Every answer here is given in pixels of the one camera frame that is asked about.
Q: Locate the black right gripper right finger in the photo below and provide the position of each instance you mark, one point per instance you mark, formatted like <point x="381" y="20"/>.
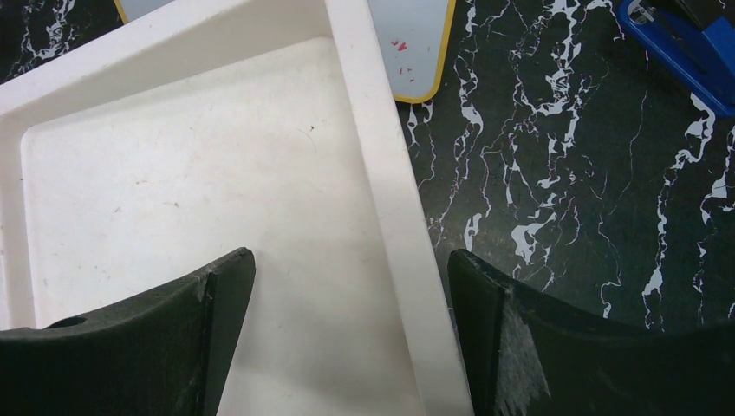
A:
<point x="528" y="353"/>

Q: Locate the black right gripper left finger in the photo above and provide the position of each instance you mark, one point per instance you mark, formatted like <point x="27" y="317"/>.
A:
<point x="165" y="351"/>

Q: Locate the white drawer organizer box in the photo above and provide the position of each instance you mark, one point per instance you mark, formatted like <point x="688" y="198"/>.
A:
<point x="205" y="126"/>

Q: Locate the yellow framed whiteboard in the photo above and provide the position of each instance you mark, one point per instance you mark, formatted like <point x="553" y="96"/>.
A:
<point x="413" y="52"/>

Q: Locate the blue plastic clamp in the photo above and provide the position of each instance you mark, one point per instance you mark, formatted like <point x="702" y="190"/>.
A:
<point x="693" y="39"/>

